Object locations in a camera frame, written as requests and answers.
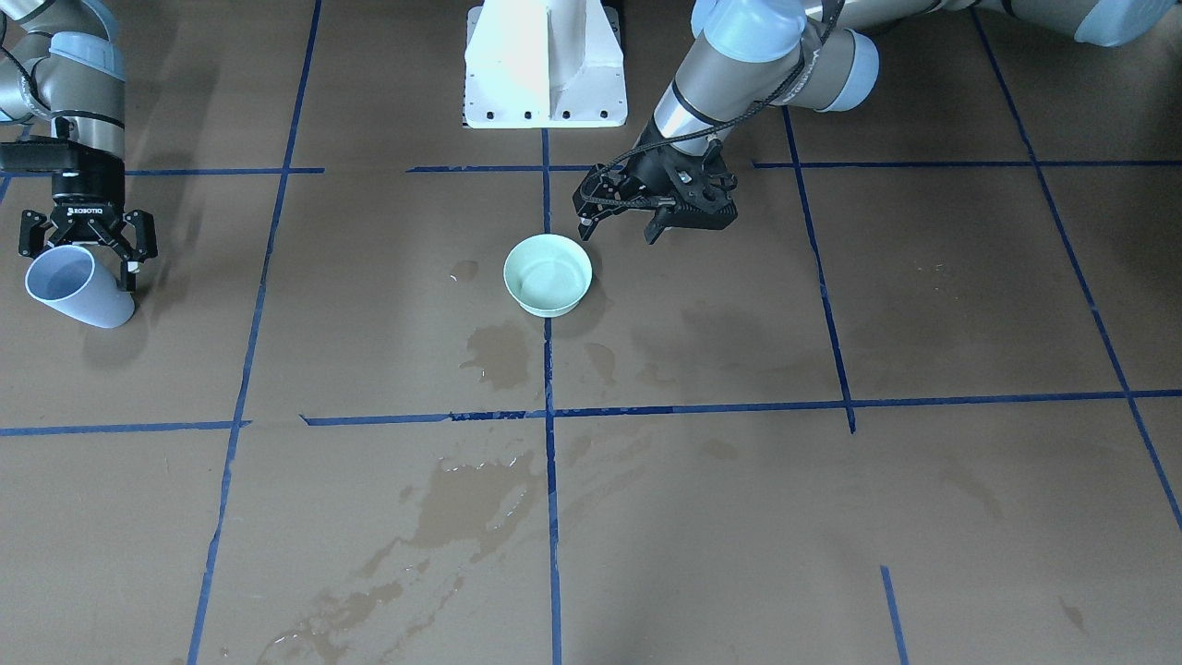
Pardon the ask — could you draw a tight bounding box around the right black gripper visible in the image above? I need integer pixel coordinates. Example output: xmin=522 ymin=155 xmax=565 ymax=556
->
xmin=18 ymin=170 xmax=160 ymax=292

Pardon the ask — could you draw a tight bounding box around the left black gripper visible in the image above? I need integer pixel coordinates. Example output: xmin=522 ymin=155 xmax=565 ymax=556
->
xmin=573 ymin=139 xmax=738 ymax=246

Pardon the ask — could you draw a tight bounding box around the blue plastic cup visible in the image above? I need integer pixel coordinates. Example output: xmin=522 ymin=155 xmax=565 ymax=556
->
xmin=24 ymin=245 xmax=135 ymax=330

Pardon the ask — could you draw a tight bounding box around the light green ceramic bowl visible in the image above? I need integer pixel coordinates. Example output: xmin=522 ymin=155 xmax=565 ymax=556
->
xmin=504 ymin=233 xmax=595 ymax=319

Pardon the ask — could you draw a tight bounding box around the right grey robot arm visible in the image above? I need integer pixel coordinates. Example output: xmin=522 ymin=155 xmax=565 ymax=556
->
xmin=1 ymin=1 xmax=160 ymax=292

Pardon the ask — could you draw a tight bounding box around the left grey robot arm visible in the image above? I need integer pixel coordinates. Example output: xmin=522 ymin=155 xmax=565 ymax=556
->
xmin=573 ymin=1 xmax=972 ymax=243

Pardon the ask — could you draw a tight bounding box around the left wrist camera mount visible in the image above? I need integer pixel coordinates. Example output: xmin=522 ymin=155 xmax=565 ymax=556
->
xmin=1 ymin=136 xmax=124 ymax=175

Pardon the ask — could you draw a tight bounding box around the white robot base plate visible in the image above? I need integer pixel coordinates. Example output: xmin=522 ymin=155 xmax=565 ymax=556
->
xmin=462 ymin=1 xmax=629 ymax=129

